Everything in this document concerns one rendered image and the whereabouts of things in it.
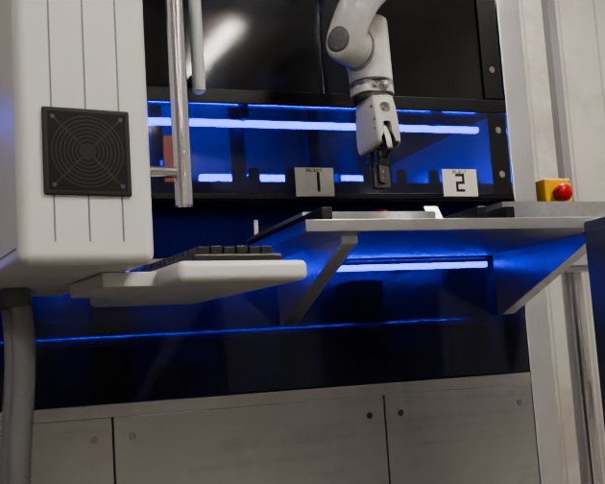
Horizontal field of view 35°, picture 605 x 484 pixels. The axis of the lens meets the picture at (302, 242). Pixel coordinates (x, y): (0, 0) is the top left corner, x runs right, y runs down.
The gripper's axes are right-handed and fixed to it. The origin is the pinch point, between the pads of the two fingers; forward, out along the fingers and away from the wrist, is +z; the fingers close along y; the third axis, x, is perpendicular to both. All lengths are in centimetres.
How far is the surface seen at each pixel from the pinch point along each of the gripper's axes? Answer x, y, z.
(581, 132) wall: -203, 198, -74
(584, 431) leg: -65, 37, 53
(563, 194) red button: -52, 15, -1
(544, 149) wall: -183, 199, -66
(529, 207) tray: -20.8, -16.4, 9.5
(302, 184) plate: 8.6, 18.8, -3.3
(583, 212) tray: -32.3, -16.3, 10.4
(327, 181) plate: 2.8, 18.8, -4.0
